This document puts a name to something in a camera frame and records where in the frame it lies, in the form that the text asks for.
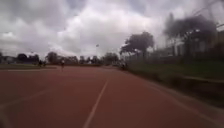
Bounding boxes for dark broad tree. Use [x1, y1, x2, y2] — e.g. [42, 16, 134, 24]
[119, 31, 155, 63]

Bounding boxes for red running track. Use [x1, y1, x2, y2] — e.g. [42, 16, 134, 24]
[0, 65, 224, 128]

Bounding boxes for white painted lane lines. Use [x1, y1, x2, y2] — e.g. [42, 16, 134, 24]
[0, 79, 224, 128]

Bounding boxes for person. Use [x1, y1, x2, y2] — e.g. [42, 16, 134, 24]
[60, 59, 66, 72]

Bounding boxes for distant row of trees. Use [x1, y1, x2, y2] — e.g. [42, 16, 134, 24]
[0, 51, 121, 66]

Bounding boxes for white building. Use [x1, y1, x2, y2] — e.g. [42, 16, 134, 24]
[164, 34, 188, 58]

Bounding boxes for tall dark tree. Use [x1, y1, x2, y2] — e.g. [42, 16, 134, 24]
[163, 13, 219, 61]

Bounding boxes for grass infield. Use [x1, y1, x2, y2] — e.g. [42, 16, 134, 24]
[0, 63, 58, 70]

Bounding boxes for fence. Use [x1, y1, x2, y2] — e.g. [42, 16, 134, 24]
[124, 46, 224, 66]

